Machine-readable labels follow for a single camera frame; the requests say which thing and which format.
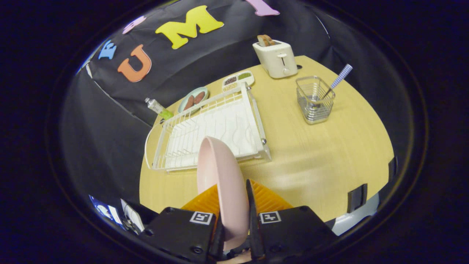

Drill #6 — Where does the pale grey rounded object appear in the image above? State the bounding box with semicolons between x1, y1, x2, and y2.
332;193;380;236

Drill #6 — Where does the silver wire basket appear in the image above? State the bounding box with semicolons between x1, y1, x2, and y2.
295;76;336;125

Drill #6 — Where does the white toaster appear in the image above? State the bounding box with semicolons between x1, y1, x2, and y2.
252;39;298;79

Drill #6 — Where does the white flat object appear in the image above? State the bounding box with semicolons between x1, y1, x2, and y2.
120;199;145;234

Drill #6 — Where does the blue checked handle spoon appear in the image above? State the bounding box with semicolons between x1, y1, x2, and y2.
311;64;353;107

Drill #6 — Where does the green dish soap bottle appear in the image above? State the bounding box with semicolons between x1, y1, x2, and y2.
144;97;174;121

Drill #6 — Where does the white wire dish rack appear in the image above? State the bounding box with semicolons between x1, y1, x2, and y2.
145;82;272;173

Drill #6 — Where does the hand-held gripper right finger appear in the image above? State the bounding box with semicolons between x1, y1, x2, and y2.
245;179;337;261

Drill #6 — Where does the pale green plate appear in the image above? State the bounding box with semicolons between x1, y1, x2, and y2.
178;87;210;114

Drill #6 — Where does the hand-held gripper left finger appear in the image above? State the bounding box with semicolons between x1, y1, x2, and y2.
141;183;226;264

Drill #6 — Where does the pink plate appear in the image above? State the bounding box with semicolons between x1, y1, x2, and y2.
197;136;250;252

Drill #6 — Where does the white divided spice tray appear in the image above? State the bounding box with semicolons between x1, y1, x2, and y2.
222;70;255;93

